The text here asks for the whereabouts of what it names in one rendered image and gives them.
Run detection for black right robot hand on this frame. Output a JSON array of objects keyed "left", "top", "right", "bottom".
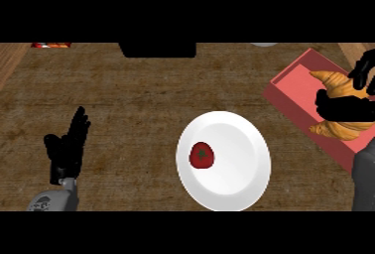
[{"left": 313, "top": 48, "right": 375, "bottom": 123}]

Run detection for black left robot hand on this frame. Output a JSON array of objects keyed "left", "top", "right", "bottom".
[{"left": 43, "top": 105, "right": 93, "bottom": 187}]

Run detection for golden brown croissant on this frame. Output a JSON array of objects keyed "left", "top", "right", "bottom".
[{"left": 307, "top": 69, "right": 375, "bottom": 142}]

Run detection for red cardboard box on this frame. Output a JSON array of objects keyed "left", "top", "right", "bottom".
[{"left": 262, "top": 48, "right": 375, "bottom": 175}]

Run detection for white oval plate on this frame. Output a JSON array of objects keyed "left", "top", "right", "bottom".
[{"left": 176, "top": 110, "right": 273, "bottom": 212}]

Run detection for red tomato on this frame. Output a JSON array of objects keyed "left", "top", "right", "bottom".
[{"left": 188, "top": 141, "right": 217, "bottom": 170}]

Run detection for red and orange packet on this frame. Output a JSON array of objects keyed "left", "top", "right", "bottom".
[{"left": 31, "top": 42, "right": 74, "bottom": 50}]

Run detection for black rectangular appliance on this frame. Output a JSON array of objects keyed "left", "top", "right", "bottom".
[{"left": 117, "top": 42, "right": 198, "bottom": 60}]

